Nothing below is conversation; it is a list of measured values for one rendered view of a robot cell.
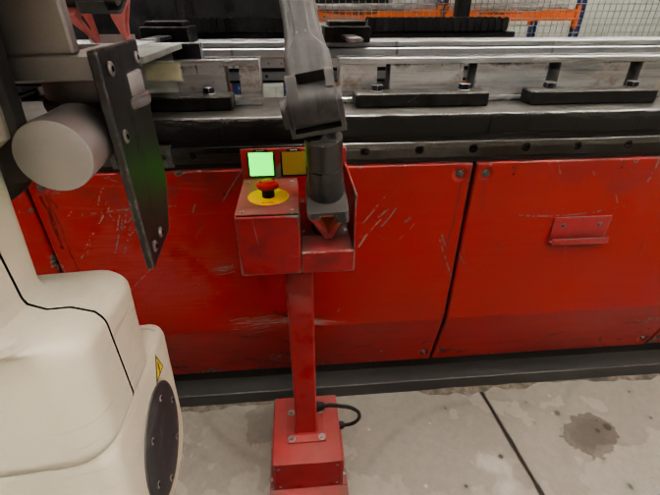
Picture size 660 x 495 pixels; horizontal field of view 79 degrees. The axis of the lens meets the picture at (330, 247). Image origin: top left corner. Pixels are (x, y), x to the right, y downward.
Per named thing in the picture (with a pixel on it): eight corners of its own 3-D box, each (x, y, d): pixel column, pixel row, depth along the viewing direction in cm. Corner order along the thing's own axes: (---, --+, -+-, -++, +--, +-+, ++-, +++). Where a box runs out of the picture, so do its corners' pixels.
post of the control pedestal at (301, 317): (296, 435, 104) (284, 258, 76) (296, 417, 108) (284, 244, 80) (317, 434, 104) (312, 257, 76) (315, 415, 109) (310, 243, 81)
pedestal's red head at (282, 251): (242, 276, 71) (228, 180, 62) (249, 233, 84) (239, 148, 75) (355, 271, 72) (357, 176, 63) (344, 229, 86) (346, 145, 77)
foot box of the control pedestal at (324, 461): (269, 516, 98) (264, 489, 92) (272, 425, 120) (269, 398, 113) (350, 509, 100) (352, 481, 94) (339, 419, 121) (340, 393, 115)
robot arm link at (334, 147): (303, 140, 57) (344, 138, 57) (302, 118, 62) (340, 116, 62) (307, 182, 62) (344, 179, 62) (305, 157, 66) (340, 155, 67)
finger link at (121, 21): (106, 33, 78) (82, -20, 70) (144, 33, 78) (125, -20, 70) (98, 54, 74) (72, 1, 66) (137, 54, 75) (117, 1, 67)
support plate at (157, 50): (23, 65, 62) (21, 58, 61) (94, 49, 84) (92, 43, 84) (143, 64, 63) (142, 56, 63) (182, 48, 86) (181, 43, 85)
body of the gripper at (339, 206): (343, 183, 72) (342, 146, 67) (349, 220, 65) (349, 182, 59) (306, 186, 72) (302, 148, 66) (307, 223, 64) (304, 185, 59)
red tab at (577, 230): (551, 246, 101) (559, 220, 98) (546, 242, 103) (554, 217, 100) (607, 243, 103) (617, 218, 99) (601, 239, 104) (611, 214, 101)
